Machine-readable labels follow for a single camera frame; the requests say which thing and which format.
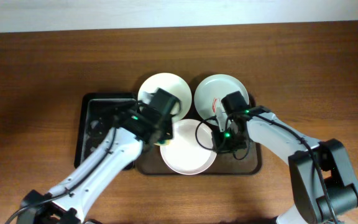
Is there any brown serving tray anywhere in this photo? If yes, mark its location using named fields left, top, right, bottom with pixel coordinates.
left=135, top=107, right=262, bottom=175

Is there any pale green plate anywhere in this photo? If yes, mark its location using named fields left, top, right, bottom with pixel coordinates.
left=194, top=74, right=249, bottom=119

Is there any cream plate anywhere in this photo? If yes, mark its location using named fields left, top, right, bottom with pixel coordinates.
left=137, top=73, right=192, bottom=123

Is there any black water basin tray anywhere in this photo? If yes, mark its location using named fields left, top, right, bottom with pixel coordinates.
left=74, top=93, right=135, bottom=167

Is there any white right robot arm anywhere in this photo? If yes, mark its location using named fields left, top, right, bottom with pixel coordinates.
left=213, top=107, right=358, bottom=223

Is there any pink plate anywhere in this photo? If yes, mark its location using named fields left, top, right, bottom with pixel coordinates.
left=160, top=119, right=217, bottom=175

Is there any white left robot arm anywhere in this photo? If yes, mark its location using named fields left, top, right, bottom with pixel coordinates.
left=7, top=100, right=181, bottom=223

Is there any yellow green sponge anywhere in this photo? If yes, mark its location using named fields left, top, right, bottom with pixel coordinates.
left=155, top=139, right=171, bottom=146

